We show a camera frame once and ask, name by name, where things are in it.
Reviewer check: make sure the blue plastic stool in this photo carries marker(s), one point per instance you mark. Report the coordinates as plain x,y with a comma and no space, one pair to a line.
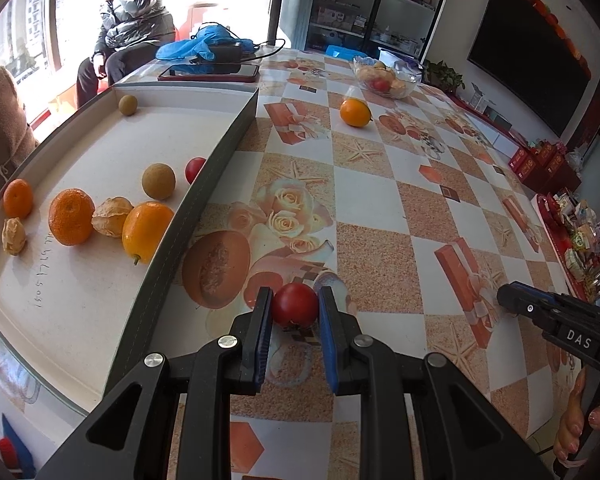
337,51

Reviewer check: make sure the grey curtain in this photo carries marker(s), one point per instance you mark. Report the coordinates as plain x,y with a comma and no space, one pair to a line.
292,5

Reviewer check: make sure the smartphone in dark red case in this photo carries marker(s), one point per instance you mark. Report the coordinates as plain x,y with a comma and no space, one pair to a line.
205,71

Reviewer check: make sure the pale physalis husk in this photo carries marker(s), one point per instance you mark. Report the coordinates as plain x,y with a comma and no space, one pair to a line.
396,77

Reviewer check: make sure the green potted plant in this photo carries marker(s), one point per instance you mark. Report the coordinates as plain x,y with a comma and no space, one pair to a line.
445,76

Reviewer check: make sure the tan longan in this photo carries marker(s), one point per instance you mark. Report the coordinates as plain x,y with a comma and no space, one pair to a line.
158,181
127,105

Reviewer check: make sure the smooth round orange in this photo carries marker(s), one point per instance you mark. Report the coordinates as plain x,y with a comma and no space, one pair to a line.
355,112

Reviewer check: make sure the person's right hand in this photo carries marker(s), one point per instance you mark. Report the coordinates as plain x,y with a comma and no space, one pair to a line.
572,410

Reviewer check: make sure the white low console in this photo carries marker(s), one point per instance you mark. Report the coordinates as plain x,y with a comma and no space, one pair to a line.
485,127

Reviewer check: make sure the white printed bag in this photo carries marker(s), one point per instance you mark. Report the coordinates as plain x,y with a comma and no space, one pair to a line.
386,53

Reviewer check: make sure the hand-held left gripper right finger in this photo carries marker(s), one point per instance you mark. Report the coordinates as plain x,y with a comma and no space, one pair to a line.
327,340

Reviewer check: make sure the black wall television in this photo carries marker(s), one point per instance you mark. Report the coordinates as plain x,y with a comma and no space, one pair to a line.
525,55

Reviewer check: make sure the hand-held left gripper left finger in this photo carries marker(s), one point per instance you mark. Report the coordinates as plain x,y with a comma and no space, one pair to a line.
265,340

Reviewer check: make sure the blue crumpled cloth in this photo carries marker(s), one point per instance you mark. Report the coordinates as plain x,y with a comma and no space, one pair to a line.
205,40

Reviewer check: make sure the large bumpy mandarin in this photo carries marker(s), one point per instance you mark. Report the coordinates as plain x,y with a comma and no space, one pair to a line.
71,216

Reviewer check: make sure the red wall garland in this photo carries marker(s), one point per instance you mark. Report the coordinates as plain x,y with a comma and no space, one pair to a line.
540,5

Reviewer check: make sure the grey shallow tray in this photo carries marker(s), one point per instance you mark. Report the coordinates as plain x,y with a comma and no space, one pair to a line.
105,300

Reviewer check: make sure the black power adapter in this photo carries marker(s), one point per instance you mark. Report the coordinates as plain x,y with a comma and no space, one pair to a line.
225,55

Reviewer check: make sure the red tray of snacks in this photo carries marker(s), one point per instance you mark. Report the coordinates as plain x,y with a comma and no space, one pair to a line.
580,240

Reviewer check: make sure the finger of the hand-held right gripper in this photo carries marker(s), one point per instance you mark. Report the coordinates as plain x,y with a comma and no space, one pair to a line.
515,297

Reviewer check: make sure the smooth oval orange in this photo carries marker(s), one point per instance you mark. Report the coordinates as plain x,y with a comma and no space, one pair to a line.
146,232

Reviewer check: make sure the red gift box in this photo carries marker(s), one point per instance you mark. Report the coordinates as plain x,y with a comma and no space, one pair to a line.
545,149
555,167
522,162

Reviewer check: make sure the small mandarin with stem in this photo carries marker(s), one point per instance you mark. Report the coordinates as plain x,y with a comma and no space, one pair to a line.
18,199

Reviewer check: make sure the red cherry tomato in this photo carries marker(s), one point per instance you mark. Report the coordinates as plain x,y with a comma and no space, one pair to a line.
195,170
295,304

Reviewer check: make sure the glass fruit bowl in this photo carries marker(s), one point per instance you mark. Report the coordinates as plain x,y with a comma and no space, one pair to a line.
412,82

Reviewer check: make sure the glass door cabinet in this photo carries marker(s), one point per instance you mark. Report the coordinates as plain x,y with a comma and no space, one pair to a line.
350,10

